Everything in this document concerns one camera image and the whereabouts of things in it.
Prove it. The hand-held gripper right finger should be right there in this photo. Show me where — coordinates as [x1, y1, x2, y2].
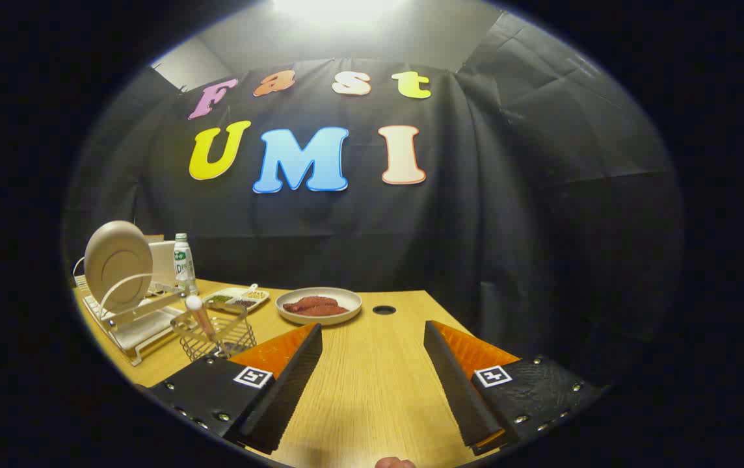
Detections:
[423, 320, 607, 456]

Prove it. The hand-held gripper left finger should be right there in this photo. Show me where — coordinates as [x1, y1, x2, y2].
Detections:
[148, 323, 324, 456]

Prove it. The metal wire basket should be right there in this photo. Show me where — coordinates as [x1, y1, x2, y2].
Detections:
[170, 311, 258, 363]

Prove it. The white spoon with pink handle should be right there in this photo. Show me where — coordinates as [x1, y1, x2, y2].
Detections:
[185, 295, 217, 339]

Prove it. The white wire dish rack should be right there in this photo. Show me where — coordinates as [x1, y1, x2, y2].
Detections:
[73, 257, 200, 367]

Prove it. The beige round plate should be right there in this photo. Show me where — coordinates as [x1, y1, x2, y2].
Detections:
[84, 220, 153, 314]

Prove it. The beige plate with meat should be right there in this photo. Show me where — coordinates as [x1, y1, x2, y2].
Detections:
[276, 287, 363, 326]

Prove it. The red meat piece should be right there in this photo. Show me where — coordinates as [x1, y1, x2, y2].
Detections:
[300, 304, 351, 318]
[283, 296, 339, 312]

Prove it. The white divided bean tray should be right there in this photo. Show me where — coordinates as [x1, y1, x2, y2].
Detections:
[203, 284, 270, 313]

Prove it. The white drip tray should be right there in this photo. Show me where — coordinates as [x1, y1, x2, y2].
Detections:
[83, 296, 181, 365]

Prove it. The black backdrop cloth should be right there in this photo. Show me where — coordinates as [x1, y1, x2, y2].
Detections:
[63, 13, 685, 391]

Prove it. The white and green drink bottle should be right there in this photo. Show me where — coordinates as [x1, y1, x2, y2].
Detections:
[173, 233, 198, 294]

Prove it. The white toaster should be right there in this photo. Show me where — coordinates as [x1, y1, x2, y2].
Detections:
[144, 235, 178, 287]

